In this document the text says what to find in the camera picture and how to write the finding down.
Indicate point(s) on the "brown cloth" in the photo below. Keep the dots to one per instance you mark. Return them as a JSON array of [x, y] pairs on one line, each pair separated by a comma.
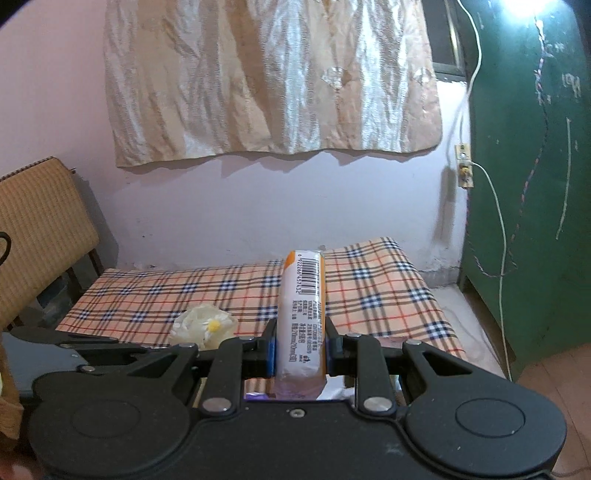
[[10, 406]]

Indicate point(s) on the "plaid tablecloth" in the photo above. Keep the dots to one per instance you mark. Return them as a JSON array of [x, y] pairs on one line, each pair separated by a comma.
[[175, 295]]

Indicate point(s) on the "dark window frame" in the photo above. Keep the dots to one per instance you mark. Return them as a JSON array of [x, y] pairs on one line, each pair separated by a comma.
[[445, 41]]

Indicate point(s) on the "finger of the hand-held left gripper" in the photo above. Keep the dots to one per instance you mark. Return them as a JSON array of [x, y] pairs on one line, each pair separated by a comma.
[[69, 337]]

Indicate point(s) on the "shiny beige curtain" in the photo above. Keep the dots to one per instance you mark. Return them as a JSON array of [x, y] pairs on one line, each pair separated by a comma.
[[258, 78]]

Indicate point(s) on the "wall socket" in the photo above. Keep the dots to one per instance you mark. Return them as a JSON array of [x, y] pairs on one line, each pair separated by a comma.
[[464, 166]]

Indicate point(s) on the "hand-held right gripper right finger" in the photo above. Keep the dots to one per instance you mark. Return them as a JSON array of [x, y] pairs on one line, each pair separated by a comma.
[[327, 356]]

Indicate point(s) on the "clear bag with daisy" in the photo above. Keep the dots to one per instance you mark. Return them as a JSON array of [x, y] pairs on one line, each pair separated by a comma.
[[203, 323]]

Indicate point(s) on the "green door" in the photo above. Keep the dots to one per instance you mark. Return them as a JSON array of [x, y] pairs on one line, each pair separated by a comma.
[[521, 184]]

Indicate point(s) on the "white orange tissue pack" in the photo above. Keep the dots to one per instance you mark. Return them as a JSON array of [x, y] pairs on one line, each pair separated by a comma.
[[302, 323]]

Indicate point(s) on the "chair with tan woven back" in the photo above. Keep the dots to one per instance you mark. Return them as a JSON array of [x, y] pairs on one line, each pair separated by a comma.
[[41, 221]]

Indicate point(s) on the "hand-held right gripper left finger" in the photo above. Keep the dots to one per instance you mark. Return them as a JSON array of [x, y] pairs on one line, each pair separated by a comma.
[[272, 357]]

